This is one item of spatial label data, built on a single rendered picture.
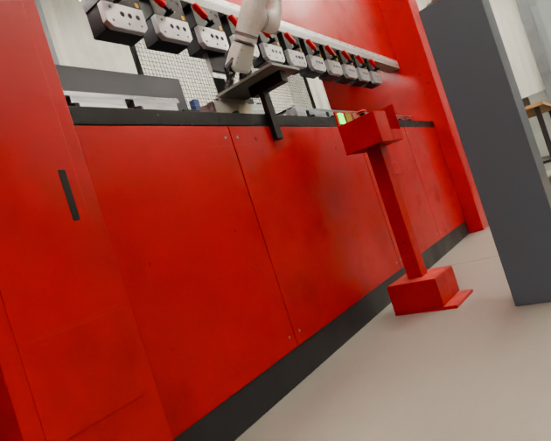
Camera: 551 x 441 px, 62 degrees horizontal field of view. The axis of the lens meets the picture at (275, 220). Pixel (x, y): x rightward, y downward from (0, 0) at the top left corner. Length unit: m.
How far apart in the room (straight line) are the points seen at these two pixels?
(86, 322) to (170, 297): 0.30
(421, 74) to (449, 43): 2.09
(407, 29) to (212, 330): 3.02
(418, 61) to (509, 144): 2.24
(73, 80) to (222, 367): 1.32
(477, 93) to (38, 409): 1.41
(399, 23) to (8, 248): 3.37
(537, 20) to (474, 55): 7.57
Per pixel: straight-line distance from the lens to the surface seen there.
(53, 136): 0.97
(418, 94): 3.72
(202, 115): 1.42
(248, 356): 1.31
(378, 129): 1.78
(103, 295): 0.92
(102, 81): 2.14
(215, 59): 1.85
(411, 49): 3.77
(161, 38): 1.66
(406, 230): 1.86
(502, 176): 1.59
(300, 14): 2.58
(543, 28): 9.14
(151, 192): 1.18
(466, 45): 1.63
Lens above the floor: 0.47
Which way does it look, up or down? 1 degrees up
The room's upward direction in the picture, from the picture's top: 18 degrees counter-clockwise
